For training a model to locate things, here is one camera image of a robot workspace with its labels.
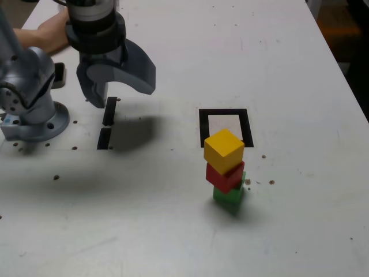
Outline red cube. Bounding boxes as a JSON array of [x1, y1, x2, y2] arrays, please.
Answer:
[[205, 161, 246, 194]]

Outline person's hand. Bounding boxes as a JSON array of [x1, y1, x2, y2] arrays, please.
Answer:
[[36, 11, 70, 55]]

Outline yellow cube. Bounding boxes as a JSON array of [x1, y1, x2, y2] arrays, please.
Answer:
[[204, 129, 245, 176]]

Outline black tape square outline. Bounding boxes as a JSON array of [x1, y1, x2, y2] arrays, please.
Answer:
[[198, 108, 255, 149]]

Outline green cube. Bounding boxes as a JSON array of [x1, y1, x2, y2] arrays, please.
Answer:
[[212, 171, 247, 209]]

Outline black tape strip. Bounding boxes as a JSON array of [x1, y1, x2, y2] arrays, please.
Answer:
[[96, 96, 118, 151]]

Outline black box with beige base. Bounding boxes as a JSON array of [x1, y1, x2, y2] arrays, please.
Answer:
[[52, 62, 67, 89]]

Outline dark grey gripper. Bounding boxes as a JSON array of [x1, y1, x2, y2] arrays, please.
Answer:
[[76, 39, 157, 109]]

